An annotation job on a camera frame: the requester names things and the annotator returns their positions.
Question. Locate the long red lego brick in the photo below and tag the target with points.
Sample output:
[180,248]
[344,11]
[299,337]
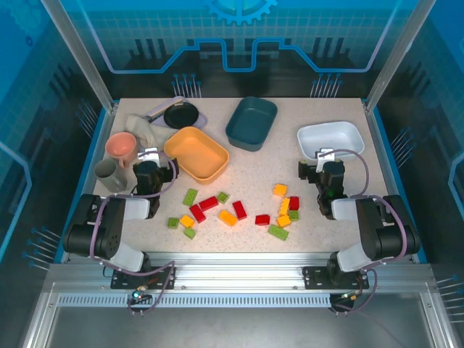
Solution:
[209,203]
[239,210]

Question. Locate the aluminium frame post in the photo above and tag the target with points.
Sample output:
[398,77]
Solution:
[79,58]
[395,54]

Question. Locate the beige cloth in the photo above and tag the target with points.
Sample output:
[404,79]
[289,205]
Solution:
[146,130]

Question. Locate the blue table edge trim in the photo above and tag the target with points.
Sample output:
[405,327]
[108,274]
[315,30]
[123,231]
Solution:
[393,170]
[85,181]

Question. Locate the long yellow lego brick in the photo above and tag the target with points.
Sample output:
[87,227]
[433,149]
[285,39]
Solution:
[285,206]

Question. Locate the small green lego brick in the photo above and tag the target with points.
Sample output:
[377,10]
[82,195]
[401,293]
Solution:
[222,196]
[293,215]
[173,222]
[189,232]

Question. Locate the aluminium mounting rail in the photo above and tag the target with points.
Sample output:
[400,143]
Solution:
[235,275]

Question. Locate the power connector with green light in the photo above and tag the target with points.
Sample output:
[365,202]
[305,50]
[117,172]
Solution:
[348,296]
[139,293]

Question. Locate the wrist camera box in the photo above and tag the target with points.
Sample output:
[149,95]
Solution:
[149,156]
[324,154]

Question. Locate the pink mug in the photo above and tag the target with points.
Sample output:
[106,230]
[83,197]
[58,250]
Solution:
[121,145]

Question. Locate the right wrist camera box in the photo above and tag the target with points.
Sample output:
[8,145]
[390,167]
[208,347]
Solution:
[324,154]

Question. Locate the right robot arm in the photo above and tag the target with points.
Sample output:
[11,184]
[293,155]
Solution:
[373,232]

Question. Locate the orange plastic container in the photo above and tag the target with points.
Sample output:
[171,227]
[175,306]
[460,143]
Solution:
[195,154]

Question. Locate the long green lego brick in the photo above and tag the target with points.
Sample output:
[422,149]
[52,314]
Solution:
[189,196]
[278,232]

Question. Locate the teal plastic container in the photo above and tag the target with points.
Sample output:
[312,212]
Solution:
[251,123]

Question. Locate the grey mug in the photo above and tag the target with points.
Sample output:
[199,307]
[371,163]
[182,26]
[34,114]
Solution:
[110,174]

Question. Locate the long orange lego brick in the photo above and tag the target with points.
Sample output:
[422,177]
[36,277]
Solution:
[228,217]

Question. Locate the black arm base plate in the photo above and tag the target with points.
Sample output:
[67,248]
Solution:
[315,279]
[123,281]

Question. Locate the black frying pan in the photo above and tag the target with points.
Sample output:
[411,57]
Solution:
[181,115]

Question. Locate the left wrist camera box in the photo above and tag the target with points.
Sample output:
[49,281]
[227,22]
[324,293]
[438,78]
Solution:
[149,156]

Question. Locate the white plastic container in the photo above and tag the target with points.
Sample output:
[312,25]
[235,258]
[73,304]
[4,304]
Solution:
[331,139]

